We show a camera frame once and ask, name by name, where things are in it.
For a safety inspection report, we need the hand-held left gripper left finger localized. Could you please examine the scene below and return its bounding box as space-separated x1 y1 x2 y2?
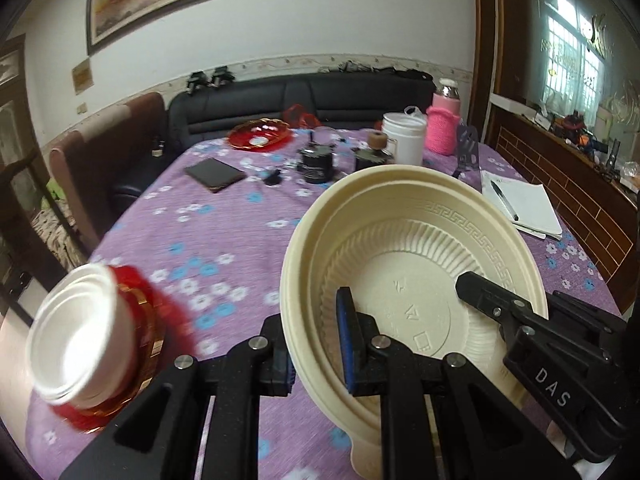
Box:
59 312 294 480

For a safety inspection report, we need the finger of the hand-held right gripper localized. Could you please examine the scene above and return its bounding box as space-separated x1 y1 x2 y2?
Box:
455 271 551 333

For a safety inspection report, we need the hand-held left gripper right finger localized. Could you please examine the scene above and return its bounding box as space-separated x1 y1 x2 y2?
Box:
336 286 581 480

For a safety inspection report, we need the cream disposable plate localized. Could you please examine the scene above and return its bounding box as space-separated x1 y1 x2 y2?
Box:
280 164 549 477
305 175 548 411

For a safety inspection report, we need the small red gold-rimmed glass bowl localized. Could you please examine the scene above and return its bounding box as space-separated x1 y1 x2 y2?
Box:
117 282 167 411

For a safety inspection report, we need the large red glass plate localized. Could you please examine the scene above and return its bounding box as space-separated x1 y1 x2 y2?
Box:
50 265 168 433

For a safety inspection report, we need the white disposable bowl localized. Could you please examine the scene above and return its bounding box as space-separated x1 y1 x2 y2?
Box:
25 263 138 407

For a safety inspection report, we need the white paper notebook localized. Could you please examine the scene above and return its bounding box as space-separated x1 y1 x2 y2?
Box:
480 167 564 241

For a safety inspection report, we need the black white pen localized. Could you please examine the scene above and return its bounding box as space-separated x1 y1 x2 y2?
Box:
490 179 520 222

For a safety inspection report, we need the purple floral tablecloth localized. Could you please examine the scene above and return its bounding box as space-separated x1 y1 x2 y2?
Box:
0 127 626 480

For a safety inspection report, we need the black slotted spatula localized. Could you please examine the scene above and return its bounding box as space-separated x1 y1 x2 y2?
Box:
452 125 481 178

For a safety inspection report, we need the black cylindrical device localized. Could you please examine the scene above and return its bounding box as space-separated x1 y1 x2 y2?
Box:
298 142 335 184

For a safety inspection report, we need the pink knit-covered bottle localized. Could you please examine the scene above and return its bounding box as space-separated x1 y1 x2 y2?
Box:
425 78 462 155

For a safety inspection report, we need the white plastic jar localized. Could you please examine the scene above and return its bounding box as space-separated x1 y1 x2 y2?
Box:
381 112 428 167

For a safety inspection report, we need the black orange device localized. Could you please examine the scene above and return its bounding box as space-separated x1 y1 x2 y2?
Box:
560 112 608 153

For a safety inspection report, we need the black notebook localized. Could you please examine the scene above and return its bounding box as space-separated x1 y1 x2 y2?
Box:
184 157 247 194

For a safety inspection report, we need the red plastic bag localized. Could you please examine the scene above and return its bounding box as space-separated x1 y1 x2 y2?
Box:
282 104 321 128

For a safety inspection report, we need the patterned blanket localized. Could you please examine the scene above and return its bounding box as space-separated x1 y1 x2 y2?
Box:
30 205 88 271

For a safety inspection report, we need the black leather sofa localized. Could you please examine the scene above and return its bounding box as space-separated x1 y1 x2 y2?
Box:
111 71 437 198

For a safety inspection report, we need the brown upholstered armchair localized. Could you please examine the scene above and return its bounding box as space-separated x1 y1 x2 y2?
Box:
48 91 168 256

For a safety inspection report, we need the wooden glass-panel door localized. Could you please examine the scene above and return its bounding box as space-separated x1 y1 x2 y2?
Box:
0 35 56 311

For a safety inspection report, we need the yellow wall plaque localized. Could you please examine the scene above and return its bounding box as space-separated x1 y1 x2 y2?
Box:
71 58 93 95

